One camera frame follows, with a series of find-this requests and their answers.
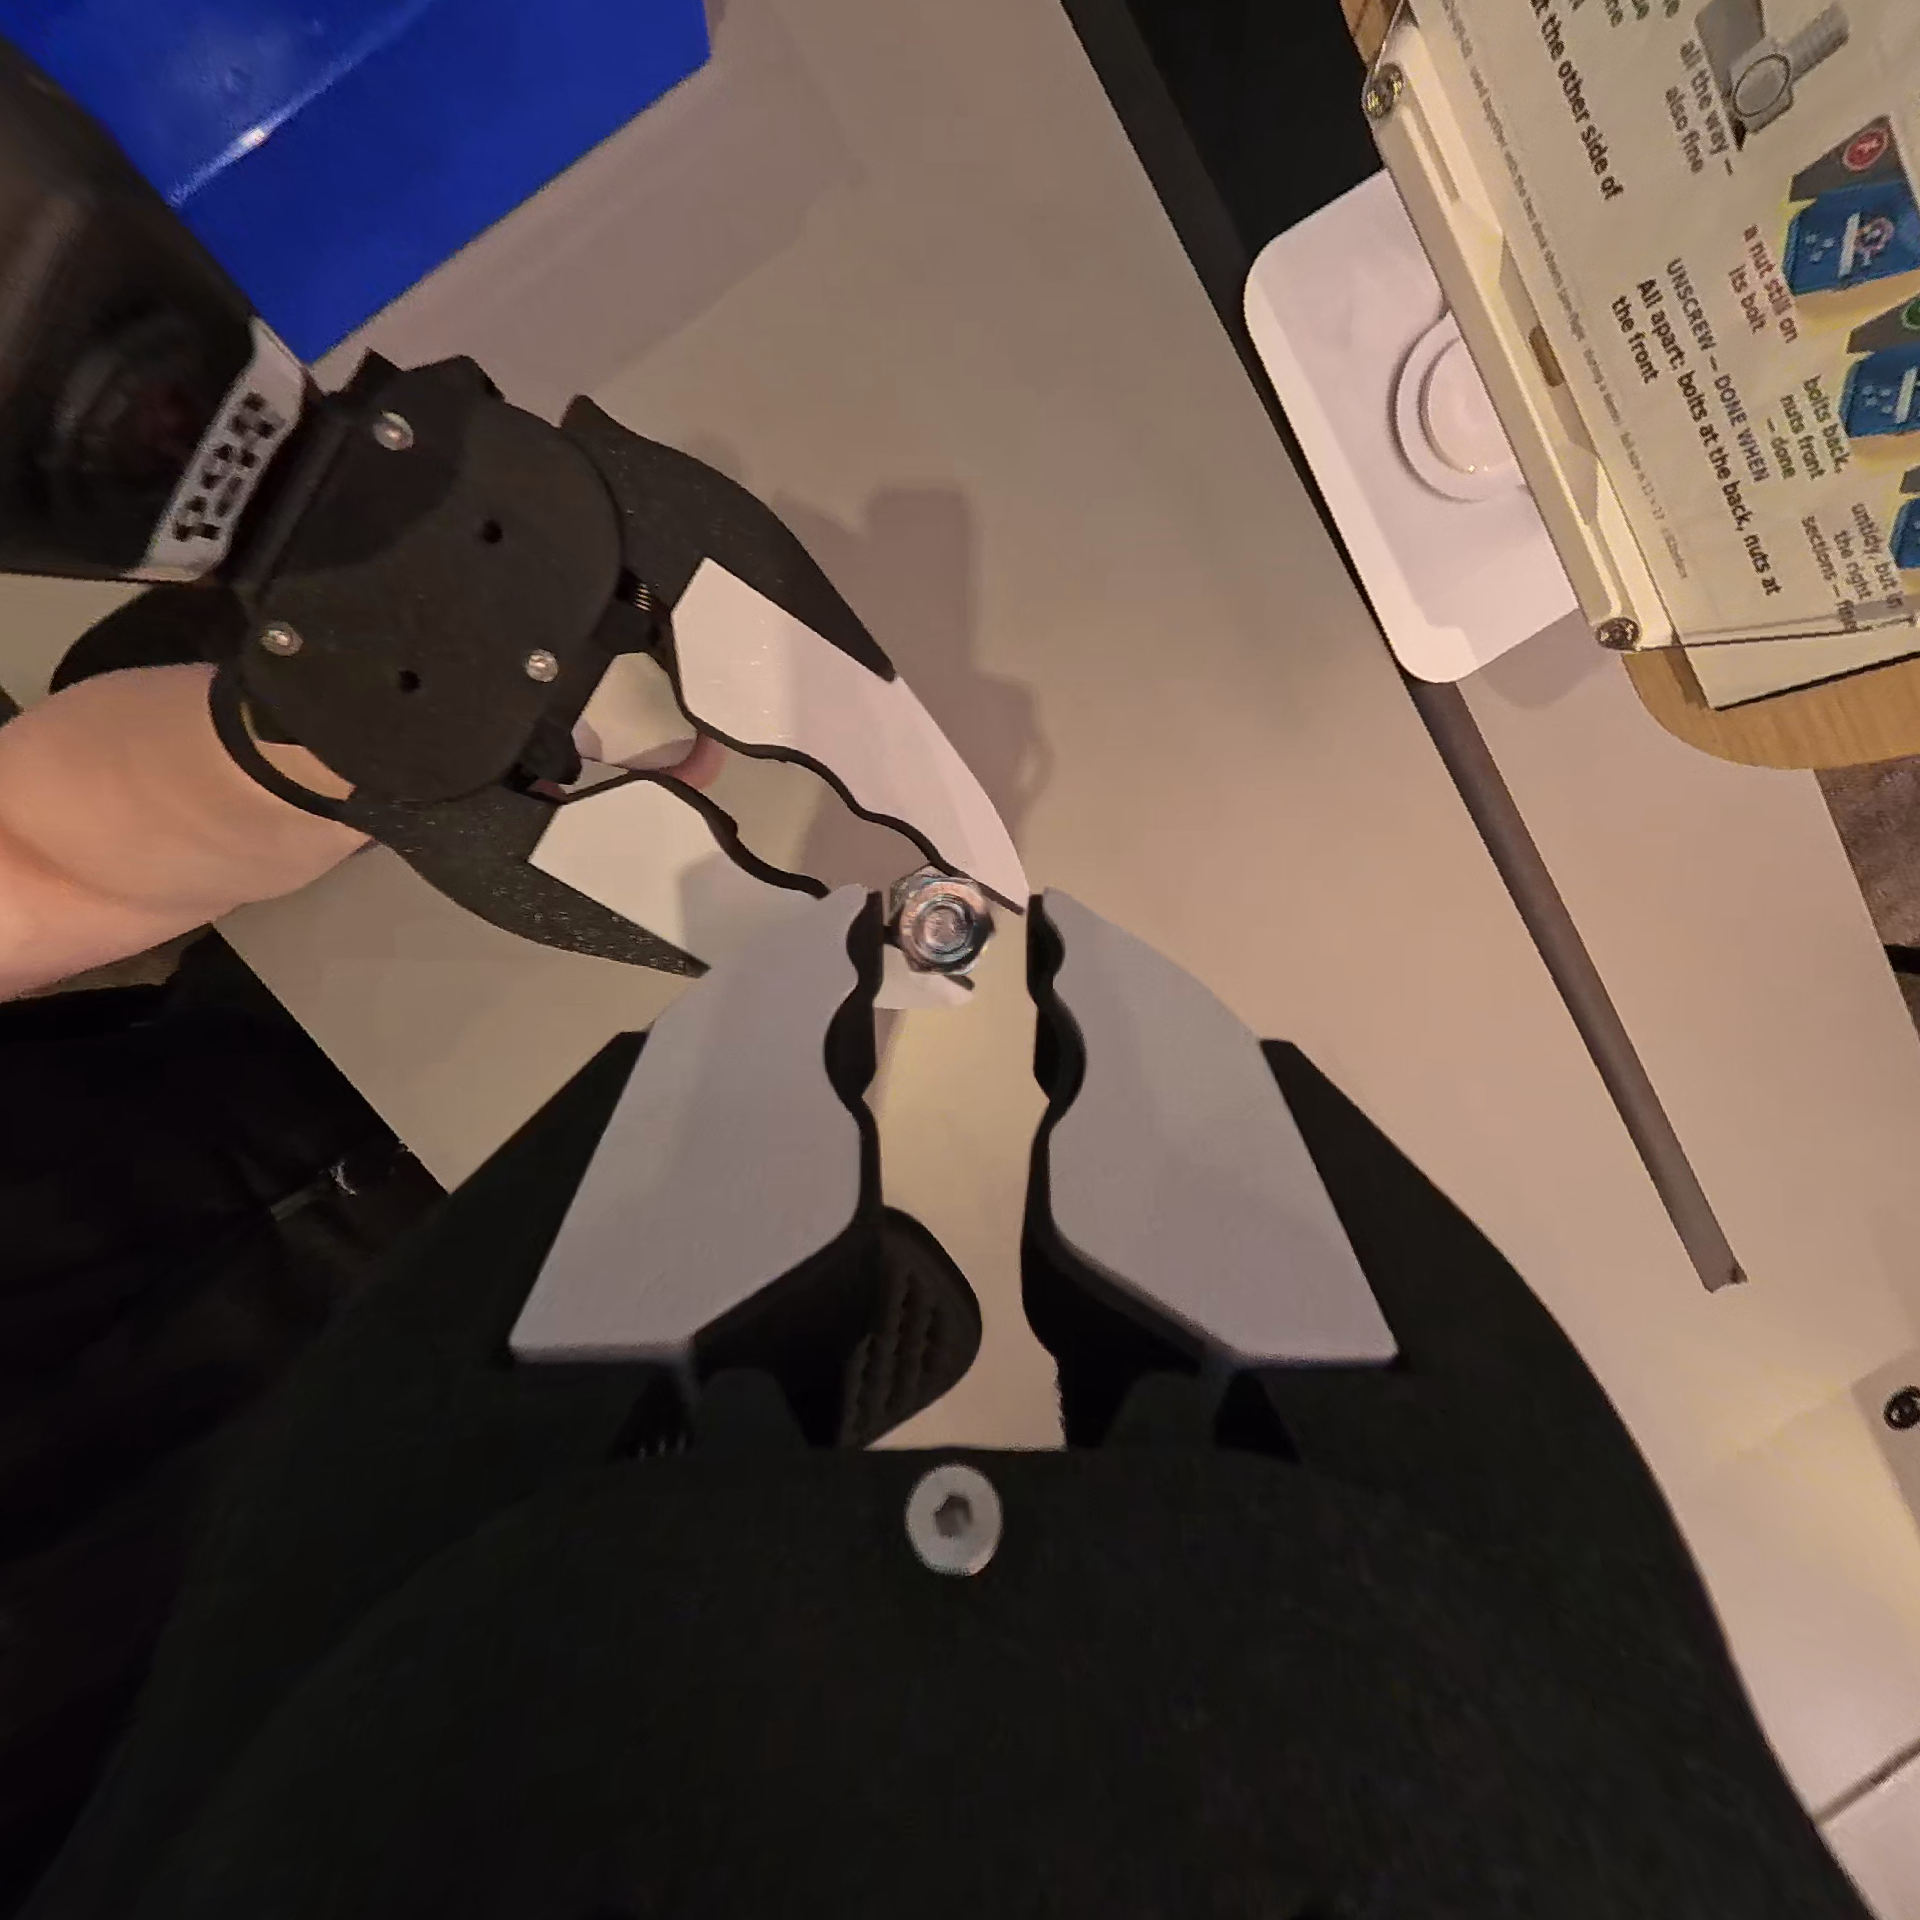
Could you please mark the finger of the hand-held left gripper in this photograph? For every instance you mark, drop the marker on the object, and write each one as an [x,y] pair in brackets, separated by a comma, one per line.
[675,868]
[839,704]

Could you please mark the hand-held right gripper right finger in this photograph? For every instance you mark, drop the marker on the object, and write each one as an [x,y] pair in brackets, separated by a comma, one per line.
[1200,1185]

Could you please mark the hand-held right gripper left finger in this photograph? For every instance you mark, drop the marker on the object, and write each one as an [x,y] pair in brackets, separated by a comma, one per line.
[705,1170]

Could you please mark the silver hex nut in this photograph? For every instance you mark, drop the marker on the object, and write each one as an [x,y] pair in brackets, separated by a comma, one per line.
[905,941]

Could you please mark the blue plastic bin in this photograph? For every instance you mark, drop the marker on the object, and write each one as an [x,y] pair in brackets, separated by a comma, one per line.
[376,118]

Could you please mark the person's left hand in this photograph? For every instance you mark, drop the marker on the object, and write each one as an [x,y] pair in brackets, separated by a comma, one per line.
[120,854]

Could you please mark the black foam pad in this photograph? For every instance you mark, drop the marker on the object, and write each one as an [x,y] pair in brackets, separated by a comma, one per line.
[916,1318]

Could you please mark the person's black clothing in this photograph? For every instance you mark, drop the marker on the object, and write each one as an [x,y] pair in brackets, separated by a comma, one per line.
[150,1276]

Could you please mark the white page holder bar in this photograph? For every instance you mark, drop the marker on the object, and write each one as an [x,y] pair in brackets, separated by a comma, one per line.
[1517,374]

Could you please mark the printed instruction sheet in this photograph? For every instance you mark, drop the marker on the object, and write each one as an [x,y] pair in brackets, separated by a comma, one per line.
[1725,299]

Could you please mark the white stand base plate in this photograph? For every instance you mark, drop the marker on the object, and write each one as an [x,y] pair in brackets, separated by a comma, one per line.
[1349,450]

